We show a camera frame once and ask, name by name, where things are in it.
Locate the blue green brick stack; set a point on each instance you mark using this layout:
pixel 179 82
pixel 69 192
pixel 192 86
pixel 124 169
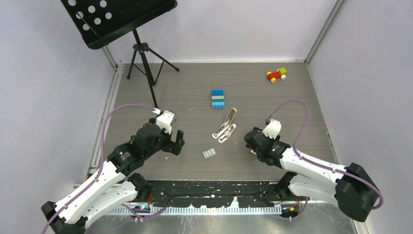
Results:
pixel 217 99

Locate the staple tray with staples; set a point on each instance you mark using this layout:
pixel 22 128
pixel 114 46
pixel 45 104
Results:
pixel 208 153

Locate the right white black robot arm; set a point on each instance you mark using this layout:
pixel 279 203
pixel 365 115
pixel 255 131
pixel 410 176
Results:
pixel 350 188

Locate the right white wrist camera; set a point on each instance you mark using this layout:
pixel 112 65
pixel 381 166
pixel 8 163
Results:
pixel 272 129

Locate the blue toy car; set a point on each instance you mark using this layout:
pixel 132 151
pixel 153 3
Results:
pixel 173 117

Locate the beige white stapler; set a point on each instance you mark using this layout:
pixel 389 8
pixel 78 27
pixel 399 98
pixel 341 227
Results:
pixel 226 124

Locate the black music stand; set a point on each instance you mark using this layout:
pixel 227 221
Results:
pixel 101 22

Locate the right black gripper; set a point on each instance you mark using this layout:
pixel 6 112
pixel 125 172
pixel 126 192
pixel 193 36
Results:
pixel 271 139

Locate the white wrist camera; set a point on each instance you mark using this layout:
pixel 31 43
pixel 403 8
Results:
pixel 272 129
pixel 163 120

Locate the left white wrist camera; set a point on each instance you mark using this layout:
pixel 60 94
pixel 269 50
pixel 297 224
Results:
pixel 163 120

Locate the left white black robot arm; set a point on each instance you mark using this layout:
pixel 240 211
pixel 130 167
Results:
pixel 114 183

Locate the white staple remover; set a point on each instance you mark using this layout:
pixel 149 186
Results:
pixel 227 133

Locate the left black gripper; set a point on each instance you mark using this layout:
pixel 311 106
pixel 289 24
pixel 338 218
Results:
pixel 172 146

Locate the red green toy car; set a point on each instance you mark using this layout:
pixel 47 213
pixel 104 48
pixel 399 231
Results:
pixel 278 74

